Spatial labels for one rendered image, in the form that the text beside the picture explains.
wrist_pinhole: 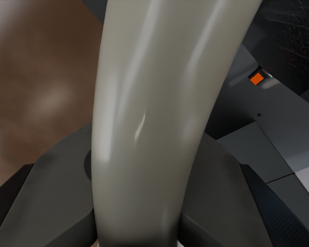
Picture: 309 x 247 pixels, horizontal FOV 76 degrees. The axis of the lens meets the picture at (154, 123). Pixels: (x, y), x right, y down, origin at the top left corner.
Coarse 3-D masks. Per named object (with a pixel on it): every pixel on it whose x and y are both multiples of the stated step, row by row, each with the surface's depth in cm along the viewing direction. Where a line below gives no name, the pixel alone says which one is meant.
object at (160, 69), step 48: (144, 0) 3; (192, 0) 3; (240, 0) 3; (144, 48) 3; (192, 48) 3; (96, 96) 4; (144, 96) 4; (192, 96) 4; (96, 144) 5; (144, 144) 4; (192, 144) 5; (96, 192) 5; (144, 192) 5; (144, 240) 6
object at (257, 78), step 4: (260, 68) 98; (256, 72) 100; (260, 72) 100; (264, 72) 98; (252, 76) 102; (256, 76) 101; (260, 76) 101; (264, 76) 101; (268, 76) 99; (252, 80) 102; (256, 80) 102; (260, 80) 102; (256, 84) 103
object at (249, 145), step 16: (240, 128) 120; (256, 128) 112; (224, 144) 119; (240, 144) 111; (256, 144) 104; (272, 144) 99; (240, 160) 103; (256, 160) 97; (272, 160) 92; (272, 176) 87; (288, 176) 83; (288, 192) 78; (304, 192) 75; (304, 208) 71; (304, 224) 68
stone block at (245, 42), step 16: (272, 0) 33; (288, 0) 29; (304, 0) 26; (256, 16) 45; (272, 16) 37; (288, 16) 32; (304, 16) 28; (256, 32) 53; (272, 32) 42; (288, 32) 36; (304, 32) 31; (256, 48) 64; (272, 48) 49; (288, 48) 40; (304, 48) 34; (272, 64) 59; (288, 64) 46; (304, 64) 38; (288, 80) 55; (304, 80) 44; (304, 96) 51
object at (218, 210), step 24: (216, 144) 10; (192, 168) 8; (216, 168) 8; (240, 168) 8; (192, 192) 7; (216, 192) 7; (240, 192) 7; (192, 216) 6; (216, 216) 6; (240, 216) 6; (192, 240) 6; (216, 240) 6; (240, 240) 6; (264, 240) 6
